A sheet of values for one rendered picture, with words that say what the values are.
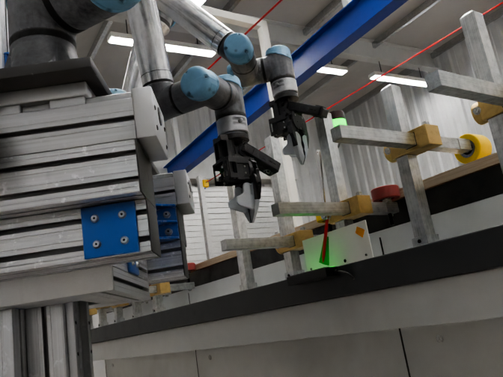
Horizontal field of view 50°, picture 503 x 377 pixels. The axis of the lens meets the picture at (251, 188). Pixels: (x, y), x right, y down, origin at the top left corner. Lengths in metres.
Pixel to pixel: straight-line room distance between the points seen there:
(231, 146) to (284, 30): 7.49
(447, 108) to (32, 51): 9.86
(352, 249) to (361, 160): 10.64
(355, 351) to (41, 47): 1.30
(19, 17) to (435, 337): 1.27
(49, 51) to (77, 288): 0.41
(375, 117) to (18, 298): 11.05
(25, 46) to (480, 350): 1.25
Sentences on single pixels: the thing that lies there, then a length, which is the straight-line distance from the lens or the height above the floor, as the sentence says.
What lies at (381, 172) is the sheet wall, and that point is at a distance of 11.63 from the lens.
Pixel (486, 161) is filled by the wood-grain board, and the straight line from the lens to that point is 1.46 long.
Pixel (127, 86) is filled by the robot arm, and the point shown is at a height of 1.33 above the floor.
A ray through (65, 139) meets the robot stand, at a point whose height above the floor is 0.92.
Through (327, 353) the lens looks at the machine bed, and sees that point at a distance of 1.91.
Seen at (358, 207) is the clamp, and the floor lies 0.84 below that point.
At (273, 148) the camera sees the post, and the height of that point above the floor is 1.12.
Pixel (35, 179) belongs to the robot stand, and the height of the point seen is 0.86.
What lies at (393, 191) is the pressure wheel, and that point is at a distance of 1.57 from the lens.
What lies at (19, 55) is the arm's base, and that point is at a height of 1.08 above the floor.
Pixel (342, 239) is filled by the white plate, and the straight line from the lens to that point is 1.48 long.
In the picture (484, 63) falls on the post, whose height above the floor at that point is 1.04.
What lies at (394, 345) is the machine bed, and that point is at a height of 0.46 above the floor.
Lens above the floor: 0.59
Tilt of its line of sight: 14 degrees up
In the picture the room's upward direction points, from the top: 9 degrees counter-clockwise
